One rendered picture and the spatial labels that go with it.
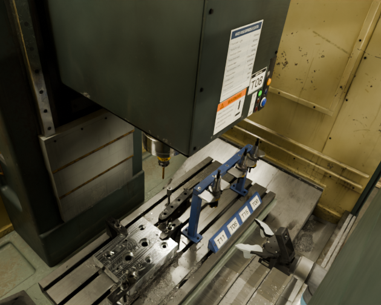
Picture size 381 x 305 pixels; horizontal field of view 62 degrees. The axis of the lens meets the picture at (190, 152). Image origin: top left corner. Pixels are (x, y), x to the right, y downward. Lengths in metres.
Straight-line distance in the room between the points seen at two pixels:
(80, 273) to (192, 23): 1.16
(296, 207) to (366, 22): 1.08
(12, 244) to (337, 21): 2.08
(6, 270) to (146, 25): 1.56
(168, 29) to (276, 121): 1.38
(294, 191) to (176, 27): 1.57
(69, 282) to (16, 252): 0.64
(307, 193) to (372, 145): 0.49
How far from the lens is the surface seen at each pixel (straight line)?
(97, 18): 1.01
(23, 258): 2.06
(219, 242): 1.59
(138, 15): 0.87
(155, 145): 1.08
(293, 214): 2.08
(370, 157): 1.97
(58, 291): 1.53
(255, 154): 1.61
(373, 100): 1.84
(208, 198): 1.37
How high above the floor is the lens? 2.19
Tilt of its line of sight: 38 degrees down
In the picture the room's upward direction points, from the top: 6 degrees clockwise
